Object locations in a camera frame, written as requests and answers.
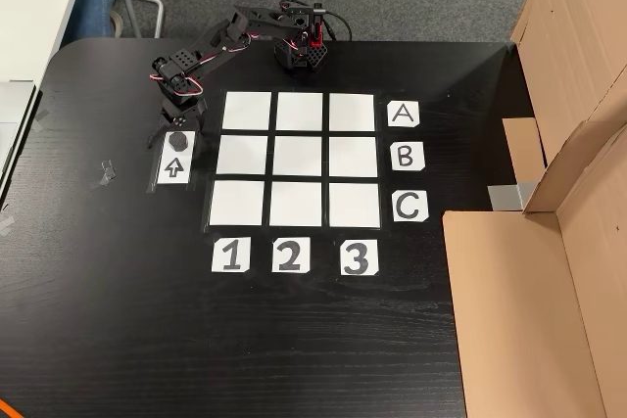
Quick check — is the black octagonal token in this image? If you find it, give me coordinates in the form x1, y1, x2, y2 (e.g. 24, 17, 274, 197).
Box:
168, 130, 191, 153

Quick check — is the white paper grid square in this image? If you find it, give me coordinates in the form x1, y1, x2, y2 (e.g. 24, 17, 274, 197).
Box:
221, 91, 273, 130
328, 136, 379, 178
217, 134, 269, 176
275, 91, 324, 132
271, 135, 324, 177
328, 93, 376, 133
268, 181, 324, 228
209, 180, 266, 227
328, 182, 382, 229

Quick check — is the white paper sheet with arrow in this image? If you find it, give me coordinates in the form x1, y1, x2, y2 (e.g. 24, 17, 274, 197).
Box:
156, 129, 196, 186

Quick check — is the paper label number 1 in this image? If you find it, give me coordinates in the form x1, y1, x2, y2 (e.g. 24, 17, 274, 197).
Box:
211, 237, 252, 273

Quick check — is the paper label number 2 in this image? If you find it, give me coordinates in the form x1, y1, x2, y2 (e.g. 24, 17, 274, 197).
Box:
271, 237, 312, 274

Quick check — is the black clamp with red knob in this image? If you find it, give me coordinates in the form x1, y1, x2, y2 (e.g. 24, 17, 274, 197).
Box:
307, 3, 328, 47

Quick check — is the white desk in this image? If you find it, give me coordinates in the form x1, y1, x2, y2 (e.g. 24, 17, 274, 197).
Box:
0, 0, 95, 84

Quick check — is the paper label number 3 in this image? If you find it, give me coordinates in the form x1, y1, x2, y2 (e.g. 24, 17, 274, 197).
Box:
340, 239, 380, 277

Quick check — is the paper label letter A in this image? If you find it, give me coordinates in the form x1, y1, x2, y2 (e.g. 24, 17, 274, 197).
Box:
387, 100, 421, 128

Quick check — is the paper label letter B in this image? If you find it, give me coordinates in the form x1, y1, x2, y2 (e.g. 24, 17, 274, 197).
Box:
390, 142, 426, 172

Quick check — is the paper label letter C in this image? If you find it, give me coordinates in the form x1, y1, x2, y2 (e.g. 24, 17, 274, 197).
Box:
392, 191, 430, 223

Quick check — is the grey tape strip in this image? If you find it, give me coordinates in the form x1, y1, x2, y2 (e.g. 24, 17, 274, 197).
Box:
488, 181, 540, 212

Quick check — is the large brown cardboard panel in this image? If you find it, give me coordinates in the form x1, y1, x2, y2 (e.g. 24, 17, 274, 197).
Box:
502, 0, 627, 216
440, 112, 627, 418

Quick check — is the black power cable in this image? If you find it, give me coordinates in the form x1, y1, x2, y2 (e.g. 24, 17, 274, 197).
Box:
277, 0, 355, 43

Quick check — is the orange cable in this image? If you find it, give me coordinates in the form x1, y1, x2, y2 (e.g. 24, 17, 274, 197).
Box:
0, 395, 24, 418

